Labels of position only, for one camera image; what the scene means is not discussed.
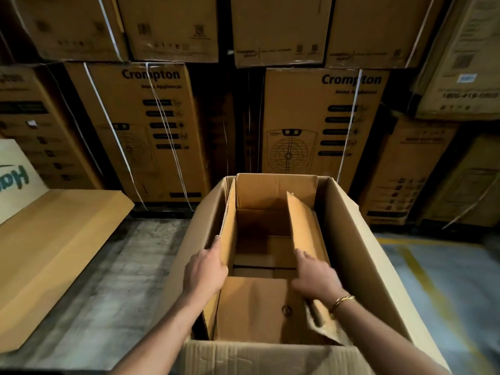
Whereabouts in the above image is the person's right hand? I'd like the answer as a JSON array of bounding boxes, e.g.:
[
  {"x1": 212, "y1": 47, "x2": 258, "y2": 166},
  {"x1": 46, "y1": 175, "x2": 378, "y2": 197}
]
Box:
[{"x1": 291, "y1": 248, "x2": 347, "y2": 306}]

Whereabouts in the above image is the person's left hand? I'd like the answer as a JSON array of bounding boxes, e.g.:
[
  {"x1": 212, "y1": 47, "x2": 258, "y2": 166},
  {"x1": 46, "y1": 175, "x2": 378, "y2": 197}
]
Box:
[{"x1": 182, "y1": 235, "x2": 229, "y2": 300}]

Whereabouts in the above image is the brown cardboard box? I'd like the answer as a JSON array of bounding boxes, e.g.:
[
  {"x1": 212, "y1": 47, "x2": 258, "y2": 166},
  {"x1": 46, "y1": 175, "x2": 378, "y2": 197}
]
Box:
[{"x1": 158, "y1": 173, "x2": 452, "y2": 375}]

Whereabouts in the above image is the person's right forearm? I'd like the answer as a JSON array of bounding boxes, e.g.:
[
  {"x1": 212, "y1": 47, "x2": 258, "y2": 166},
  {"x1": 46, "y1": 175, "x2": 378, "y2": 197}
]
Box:
[{"x1": 329, "y1": 299, "x2": 452, "y2": 375}]

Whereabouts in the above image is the person's left forearm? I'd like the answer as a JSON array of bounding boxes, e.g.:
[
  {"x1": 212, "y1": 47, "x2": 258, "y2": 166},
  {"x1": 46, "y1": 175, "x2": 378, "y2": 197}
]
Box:
[{"x1": 111, "y1": 288, "x2": 218, "y2": 375}]

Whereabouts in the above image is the stack of printed appliance cartons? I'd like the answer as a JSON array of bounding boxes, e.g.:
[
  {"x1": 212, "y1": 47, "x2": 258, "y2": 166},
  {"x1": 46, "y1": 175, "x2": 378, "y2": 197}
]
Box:
[{"x1": 0, "y1": 0, "x2": 500, "y2": 231}]

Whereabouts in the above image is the flat folded brown cardboard carton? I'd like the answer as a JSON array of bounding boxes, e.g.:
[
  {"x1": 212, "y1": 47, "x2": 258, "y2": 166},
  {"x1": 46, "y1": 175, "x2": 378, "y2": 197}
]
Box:
[{"x1": 0, "y1": 189, "x2": 135, "y2": 354}]

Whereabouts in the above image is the flat cardboard carton green print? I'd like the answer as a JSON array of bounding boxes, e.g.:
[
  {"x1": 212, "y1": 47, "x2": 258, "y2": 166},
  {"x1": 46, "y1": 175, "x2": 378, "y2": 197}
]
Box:
[{"x1": 0, "y1": 139, "x2": 50, "y2": 225}]

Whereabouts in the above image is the gold bracelet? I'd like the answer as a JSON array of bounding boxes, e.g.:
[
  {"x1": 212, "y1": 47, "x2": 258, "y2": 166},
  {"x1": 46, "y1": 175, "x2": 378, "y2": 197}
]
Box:
[{"x1": 328, "y1": 295, "x2": 356, "y2": 314}]

